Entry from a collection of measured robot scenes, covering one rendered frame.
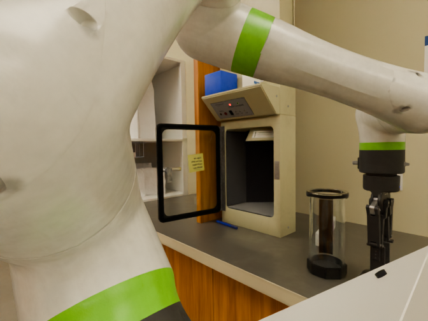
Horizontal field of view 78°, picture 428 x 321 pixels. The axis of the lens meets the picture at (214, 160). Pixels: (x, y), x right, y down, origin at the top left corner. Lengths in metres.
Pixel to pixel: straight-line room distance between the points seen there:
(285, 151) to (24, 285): 0.92
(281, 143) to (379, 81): 0.55
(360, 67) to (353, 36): 0.91
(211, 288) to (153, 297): 0.77
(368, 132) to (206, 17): 0.43
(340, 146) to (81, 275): 1.27
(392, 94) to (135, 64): 0.46
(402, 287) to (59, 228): 0.20
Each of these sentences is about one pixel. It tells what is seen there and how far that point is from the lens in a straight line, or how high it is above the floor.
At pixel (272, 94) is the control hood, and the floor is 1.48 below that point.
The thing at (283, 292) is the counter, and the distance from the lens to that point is 0.75.
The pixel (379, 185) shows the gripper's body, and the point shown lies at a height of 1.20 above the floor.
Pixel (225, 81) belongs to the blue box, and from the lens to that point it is 1.12.
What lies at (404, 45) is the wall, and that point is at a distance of 1.37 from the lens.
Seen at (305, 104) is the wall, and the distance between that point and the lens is 1.47.
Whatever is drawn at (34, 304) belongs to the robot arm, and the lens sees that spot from 0.26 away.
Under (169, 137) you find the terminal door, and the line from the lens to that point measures 1.08.
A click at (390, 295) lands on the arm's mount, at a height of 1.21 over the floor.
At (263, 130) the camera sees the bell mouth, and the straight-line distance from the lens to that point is 1.11.
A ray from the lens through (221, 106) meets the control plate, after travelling 1.12.
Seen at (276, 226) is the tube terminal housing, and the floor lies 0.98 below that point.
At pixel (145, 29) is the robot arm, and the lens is 0.19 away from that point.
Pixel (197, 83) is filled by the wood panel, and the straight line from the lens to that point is 1.24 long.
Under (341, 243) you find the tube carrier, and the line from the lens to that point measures 0.80.
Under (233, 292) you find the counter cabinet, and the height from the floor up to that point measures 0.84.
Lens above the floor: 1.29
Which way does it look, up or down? 3 degrees down
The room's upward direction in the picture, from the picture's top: 1 degrees counter-clockwise
